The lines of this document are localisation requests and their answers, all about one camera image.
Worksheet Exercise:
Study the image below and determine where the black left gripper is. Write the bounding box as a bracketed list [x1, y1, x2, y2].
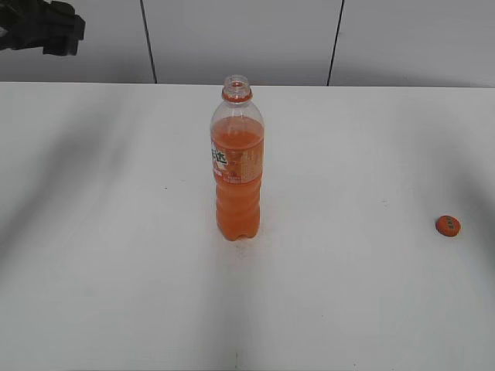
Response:
[1, 0, 85, 56]

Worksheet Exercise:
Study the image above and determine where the orange soda plastic bottle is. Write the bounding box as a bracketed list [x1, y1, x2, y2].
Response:
[210, 75, 265, 240]

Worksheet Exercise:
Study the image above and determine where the orange bottle cap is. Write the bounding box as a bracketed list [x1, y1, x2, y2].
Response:
[435, 215, 461, 237]

